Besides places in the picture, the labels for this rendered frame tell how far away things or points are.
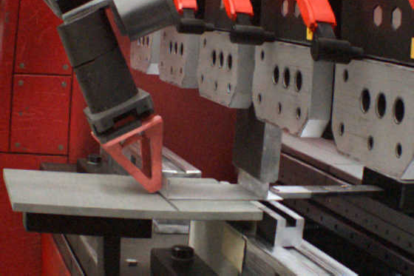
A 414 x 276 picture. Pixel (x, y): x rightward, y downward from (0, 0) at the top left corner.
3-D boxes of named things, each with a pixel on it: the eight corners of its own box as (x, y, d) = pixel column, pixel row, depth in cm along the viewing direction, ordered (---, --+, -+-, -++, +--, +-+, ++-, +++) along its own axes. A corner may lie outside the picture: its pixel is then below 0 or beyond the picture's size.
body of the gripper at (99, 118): (139, 99, 105) (114, 40, 104) (157, 110, 96) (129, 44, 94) (89, 124, 104) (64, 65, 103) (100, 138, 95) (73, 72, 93)
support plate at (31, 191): (3, 176, 105) (3, 168, 105) (213, 186, 112) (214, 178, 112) (12, 211, 88) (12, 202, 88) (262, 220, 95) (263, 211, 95)
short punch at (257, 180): (230, 183, 109) (236, 100, 108) (246, 183, 109) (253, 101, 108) (257, 200, 99) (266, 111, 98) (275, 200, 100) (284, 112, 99)
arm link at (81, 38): (53, 17, 100) (52, 21, 94) (109, -9, 100) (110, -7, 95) (75, 72, 101) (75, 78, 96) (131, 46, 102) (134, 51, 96)
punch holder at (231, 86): (195, 94, 111) (205, -40, 109) (263, 98, 114) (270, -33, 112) (234, 109, 97) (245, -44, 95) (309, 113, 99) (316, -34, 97)
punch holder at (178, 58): (156, 78, 130) (167, -36, 128) (216, 81, 133) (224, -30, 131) (184, 89, 116) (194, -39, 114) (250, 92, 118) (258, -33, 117)
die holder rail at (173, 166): (99, 169, 181) (101, 121, 180) (128, 171, 183) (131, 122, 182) (157, 233, 133) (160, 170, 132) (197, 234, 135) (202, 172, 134)
